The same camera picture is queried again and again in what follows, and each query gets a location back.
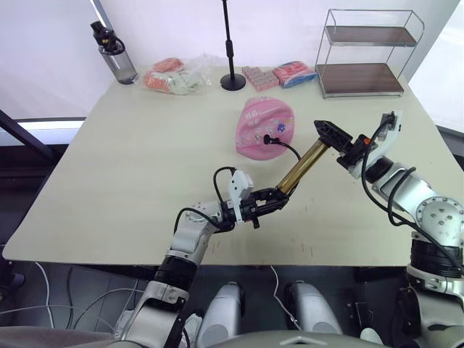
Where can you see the silver rounded robot leg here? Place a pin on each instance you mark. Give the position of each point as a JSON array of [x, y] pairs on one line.
[[221, 311], [311, 308]]

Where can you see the metal two-tier wood shelf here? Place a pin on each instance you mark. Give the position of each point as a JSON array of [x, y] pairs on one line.
[[359, 78]]

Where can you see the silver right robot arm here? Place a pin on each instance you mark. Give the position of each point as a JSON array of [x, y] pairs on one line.
[[409, 188]]

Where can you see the grey robot torso cover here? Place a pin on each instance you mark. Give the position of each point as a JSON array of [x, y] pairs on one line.
[[253, 340]]

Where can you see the deflated pink ball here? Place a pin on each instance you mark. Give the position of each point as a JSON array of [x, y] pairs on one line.
[[259, 119]]

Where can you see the black round-base stand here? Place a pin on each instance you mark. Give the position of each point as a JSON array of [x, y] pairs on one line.
[[233, 81]]

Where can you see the red and blue packet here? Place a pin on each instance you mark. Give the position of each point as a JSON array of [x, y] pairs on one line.
[[293, 72]]

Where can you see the clear grey water bottle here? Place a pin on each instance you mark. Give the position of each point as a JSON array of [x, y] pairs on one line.
[[117, 59]]

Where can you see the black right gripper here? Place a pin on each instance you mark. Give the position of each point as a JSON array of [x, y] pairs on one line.
[[355, 150]]

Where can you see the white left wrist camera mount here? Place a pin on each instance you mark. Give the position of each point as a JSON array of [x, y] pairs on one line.
[[239, 185]]

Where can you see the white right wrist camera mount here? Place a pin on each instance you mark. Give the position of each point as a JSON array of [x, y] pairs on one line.
[[393, 134]]

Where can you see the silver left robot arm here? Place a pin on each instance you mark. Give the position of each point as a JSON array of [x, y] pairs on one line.
[[188, 232]]

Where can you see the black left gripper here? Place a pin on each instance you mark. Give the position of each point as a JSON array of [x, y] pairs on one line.
[[259, 204]]

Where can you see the black diagonal frame bar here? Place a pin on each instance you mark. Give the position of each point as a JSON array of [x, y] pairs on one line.
[[25, 137]]

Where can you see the pink blister pack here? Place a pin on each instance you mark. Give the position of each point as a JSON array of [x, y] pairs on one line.
[[260, 78]]

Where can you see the plastic bag with orange items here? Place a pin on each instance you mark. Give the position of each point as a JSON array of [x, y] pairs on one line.
[[170, 78]]

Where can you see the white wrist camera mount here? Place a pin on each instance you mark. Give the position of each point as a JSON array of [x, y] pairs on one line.
[[239, 185], [393, 134]]

